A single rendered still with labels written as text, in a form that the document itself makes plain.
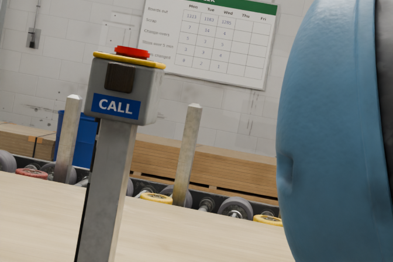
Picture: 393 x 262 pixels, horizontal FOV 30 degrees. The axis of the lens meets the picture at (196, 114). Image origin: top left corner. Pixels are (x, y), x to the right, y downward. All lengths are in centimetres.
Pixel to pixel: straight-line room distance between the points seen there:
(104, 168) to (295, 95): 61
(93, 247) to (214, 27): 714
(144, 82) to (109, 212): 15
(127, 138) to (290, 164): 59
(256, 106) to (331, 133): 772
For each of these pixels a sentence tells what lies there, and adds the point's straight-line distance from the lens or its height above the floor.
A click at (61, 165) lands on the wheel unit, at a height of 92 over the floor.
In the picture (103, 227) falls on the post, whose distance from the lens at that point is 82.
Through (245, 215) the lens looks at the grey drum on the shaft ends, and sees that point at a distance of 229.
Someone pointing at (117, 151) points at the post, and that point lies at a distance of 81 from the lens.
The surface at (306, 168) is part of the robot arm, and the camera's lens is 21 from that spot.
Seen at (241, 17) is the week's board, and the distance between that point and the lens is 793.
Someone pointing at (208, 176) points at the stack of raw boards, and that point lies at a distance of 667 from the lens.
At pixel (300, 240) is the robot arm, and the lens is 22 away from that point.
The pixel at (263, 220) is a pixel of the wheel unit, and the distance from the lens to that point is 175.
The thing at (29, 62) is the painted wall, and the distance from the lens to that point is 825.
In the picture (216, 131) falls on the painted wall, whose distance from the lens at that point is 794.
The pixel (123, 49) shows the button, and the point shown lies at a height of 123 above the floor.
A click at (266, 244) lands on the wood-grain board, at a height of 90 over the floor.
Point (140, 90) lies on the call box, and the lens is 78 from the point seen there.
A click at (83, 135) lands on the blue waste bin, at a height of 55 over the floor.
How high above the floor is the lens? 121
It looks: 3 degrees down
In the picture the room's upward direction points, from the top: 10 degrees clockwise
